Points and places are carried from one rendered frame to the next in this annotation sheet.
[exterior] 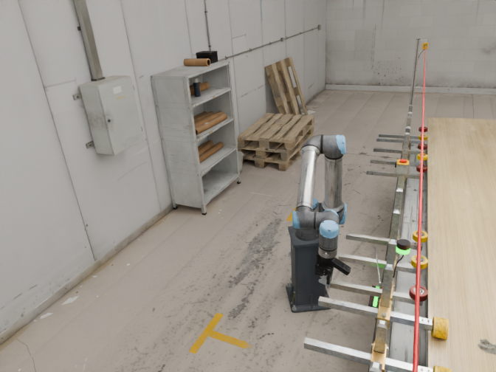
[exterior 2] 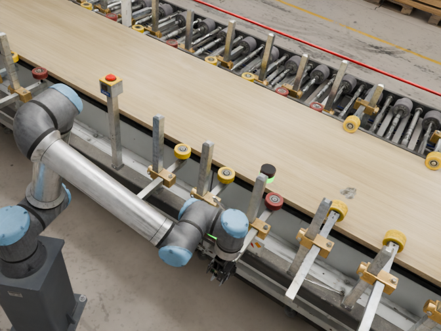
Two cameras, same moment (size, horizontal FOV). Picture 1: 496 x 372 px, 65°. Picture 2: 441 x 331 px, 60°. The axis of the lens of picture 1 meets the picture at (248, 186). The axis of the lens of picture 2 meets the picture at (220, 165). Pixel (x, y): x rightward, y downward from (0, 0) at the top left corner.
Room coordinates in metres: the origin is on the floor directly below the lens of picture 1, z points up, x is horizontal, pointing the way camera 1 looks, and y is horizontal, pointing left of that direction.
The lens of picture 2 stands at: (1.64, 0.39, 2.13)
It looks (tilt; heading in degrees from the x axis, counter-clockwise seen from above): 43 degrees down; 272
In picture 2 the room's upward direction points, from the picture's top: 10 degrees clockwise
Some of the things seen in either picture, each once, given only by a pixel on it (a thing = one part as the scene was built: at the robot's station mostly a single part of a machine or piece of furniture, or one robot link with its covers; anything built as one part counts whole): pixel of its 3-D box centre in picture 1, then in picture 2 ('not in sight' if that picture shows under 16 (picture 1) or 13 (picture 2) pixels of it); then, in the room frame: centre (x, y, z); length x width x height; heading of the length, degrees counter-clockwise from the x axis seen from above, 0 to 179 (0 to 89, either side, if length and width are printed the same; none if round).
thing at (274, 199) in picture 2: (417, 299); (272, 206); (1.42, -0.76, 0.85); 0.08 x 0.08 x 0.11
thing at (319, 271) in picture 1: (325, 263); (223, 261); (1.60, -0.36, 0.97); 0.09 x 0.08 x 0.12; 65
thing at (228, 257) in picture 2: (327, 250); (228, 247); (1.59, -0.37, 1.05); 0.10 x 0.09 x 0.05; 155
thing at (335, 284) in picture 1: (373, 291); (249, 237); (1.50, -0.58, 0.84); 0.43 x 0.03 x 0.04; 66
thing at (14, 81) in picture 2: (404, 161); (12, 74); (2.88, -1.26, 0.92); 0.04 x 0.04 x 0.48; 66
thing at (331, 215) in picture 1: (327, 221); (199, 217); (1.70, -0.39, 1.14); 0.12 x 0.12 x 0.09; 75
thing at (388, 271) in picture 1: (384, 310); (308, 240); (1.28, -0.55, 0.93); 0.04 x 0.04 x 0.48; 66
